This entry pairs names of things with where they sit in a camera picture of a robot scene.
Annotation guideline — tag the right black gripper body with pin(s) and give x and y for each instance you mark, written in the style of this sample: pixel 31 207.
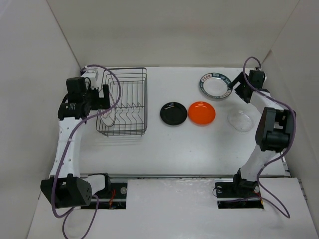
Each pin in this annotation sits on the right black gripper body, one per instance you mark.
pixel 239 90

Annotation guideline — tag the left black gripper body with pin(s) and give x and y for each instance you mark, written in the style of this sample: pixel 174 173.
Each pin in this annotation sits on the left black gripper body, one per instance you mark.
pixel 95 102

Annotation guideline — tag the white plate red characters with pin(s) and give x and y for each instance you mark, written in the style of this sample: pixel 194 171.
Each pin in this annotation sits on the white plate red characters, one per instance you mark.
pixel 108 119

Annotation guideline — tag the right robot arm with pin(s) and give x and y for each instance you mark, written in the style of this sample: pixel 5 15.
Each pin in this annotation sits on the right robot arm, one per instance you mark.
pixel 275 130

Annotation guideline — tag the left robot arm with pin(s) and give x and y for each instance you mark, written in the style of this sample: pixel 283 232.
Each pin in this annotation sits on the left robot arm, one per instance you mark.
pixel 64 187

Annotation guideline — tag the white plate dark rim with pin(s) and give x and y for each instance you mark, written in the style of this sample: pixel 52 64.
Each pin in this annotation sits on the white plate dark rim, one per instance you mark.
pixel 215 85

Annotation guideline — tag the orange plate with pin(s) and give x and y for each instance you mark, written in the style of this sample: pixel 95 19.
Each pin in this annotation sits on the orange plate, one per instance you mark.
pixel 201 113

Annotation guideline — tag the black plate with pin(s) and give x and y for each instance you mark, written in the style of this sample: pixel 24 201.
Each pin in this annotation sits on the black plate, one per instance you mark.
pixel 173 113

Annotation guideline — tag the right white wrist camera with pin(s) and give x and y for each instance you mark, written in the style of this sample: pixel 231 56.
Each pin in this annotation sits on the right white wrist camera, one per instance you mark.
pixel 261 76

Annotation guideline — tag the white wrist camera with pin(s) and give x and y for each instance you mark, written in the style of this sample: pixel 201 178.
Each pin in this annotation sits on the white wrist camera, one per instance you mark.
pixel 261 76
pixel 91 76

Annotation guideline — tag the grey wire dish rack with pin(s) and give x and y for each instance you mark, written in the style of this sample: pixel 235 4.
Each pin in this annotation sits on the grey wire dish rack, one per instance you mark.
pixel 129 88

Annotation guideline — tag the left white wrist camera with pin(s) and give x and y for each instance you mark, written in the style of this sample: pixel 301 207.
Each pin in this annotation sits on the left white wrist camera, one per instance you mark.
pixel 91 76

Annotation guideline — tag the aluminium rail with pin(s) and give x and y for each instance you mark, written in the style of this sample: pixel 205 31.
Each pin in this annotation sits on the aluminium rail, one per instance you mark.
pixel 162 176

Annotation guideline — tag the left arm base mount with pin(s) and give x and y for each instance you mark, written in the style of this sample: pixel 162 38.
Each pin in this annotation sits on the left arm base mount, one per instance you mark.
pixel 114 198

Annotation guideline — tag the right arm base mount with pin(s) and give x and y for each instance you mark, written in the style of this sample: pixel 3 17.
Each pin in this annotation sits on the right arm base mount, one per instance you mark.
pixel 237 193

